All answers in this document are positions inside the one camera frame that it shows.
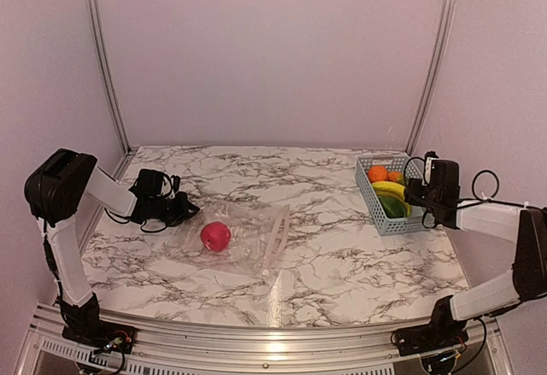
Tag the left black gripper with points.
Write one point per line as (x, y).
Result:
(183, 207)

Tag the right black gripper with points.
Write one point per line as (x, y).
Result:
(412, 196)

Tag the dark green fake vegetable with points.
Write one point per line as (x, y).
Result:
(392, 207)

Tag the yellow fake banana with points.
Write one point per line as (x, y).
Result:
(394, 190)

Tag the pink fake dragon fruit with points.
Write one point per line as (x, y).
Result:
(215, 236)

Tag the orange fake orange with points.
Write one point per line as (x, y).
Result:
(377, 174)

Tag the clear zip top bag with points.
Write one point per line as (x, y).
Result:
(259, 236)

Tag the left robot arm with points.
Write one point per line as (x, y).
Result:
(54, 192)

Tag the light blue perforated basket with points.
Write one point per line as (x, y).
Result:
(393, 162)

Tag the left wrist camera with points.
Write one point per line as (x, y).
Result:
(174, 182)

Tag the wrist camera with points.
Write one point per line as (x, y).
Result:
(174, 182)
(429, 157)

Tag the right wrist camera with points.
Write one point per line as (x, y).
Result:
(429, 157)

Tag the left aluminium frame post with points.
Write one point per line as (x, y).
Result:
(106, 75)

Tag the aluminium frame post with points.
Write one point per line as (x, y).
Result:
(106, 75)
(439, 48)

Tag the front aluminium rail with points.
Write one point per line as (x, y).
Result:
(171, 347)

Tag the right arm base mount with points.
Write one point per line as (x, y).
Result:
(425, 338)

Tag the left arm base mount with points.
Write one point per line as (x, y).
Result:
(108, 333)

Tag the right aluminium frame post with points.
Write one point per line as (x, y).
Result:
(439, 48)

